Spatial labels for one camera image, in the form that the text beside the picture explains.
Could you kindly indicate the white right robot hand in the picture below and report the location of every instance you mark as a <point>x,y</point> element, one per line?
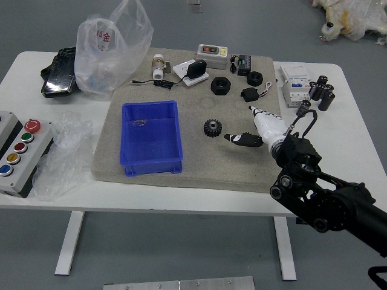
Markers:
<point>270,130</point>

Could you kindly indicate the black spur gear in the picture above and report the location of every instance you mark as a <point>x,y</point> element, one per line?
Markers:
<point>213,128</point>

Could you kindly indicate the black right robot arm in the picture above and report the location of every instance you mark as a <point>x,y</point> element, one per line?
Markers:
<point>335,205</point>

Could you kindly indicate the small black hex nut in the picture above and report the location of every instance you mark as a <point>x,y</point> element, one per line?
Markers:
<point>252,81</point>

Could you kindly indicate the big black hex nut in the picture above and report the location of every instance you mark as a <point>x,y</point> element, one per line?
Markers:
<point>216,87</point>

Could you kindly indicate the blue plastic box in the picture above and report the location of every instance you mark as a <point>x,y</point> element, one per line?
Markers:
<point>151,139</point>

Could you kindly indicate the grey push-button control box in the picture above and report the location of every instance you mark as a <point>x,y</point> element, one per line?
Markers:
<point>18,151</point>

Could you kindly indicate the small black plastic block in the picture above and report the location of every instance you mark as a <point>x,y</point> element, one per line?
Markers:
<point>249,95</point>

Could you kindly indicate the white circuit breaker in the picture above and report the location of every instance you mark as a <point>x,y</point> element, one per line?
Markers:
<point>294,86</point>

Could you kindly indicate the black terminal module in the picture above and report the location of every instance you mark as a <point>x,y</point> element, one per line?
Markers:
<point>244,65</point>

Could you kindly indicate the grey-brown foam mat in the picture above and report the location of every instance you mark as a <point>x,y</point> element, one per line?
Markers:
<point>199,163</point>

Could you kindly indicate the black power adapter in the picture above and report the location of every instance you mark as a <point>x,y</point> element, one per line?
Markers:
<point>196,69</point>

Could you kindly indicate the black table control panel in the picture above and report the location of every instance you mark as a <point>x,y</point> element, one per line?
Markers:
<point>299,221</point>

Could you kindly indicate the white table leg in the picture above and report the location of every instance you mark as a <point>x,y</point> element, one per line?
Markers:
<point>285,250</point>
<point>69,244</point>

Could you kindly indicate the brass valve with white fittings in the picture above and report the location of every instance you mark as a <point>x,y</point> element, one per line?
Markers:
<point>158,67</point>

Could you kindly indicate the clear plastic scrap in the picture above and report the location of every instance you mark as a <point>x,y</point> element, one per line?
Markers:
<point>139,122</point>

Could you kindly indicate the plush toy in plastic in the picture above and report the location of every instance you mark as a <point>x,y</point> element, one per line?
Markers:
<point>347,18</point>

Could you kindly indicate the metal floor socket cover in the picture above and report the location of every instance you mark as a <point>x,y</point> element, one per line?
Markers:
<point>195,6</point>

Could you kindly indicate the clear plastic bag red print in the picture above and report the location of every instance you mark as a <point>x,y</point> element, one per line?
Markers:
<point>106,69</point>

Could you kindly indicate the grey metal plate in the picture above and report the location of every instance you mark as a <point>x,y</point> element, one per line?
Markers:
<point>178,284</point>

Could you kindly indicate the crumpled clear plastic wrap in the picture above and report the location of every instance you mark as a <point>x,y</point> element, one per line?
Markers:
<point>65,157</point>

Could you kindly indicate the black plastic tray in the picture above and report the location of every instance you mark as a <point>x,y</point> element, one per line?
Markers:
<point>59,78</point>

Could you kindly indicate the grey two-button switch box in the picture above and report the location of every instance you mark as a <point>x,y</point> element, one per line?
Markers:
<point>211,59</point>

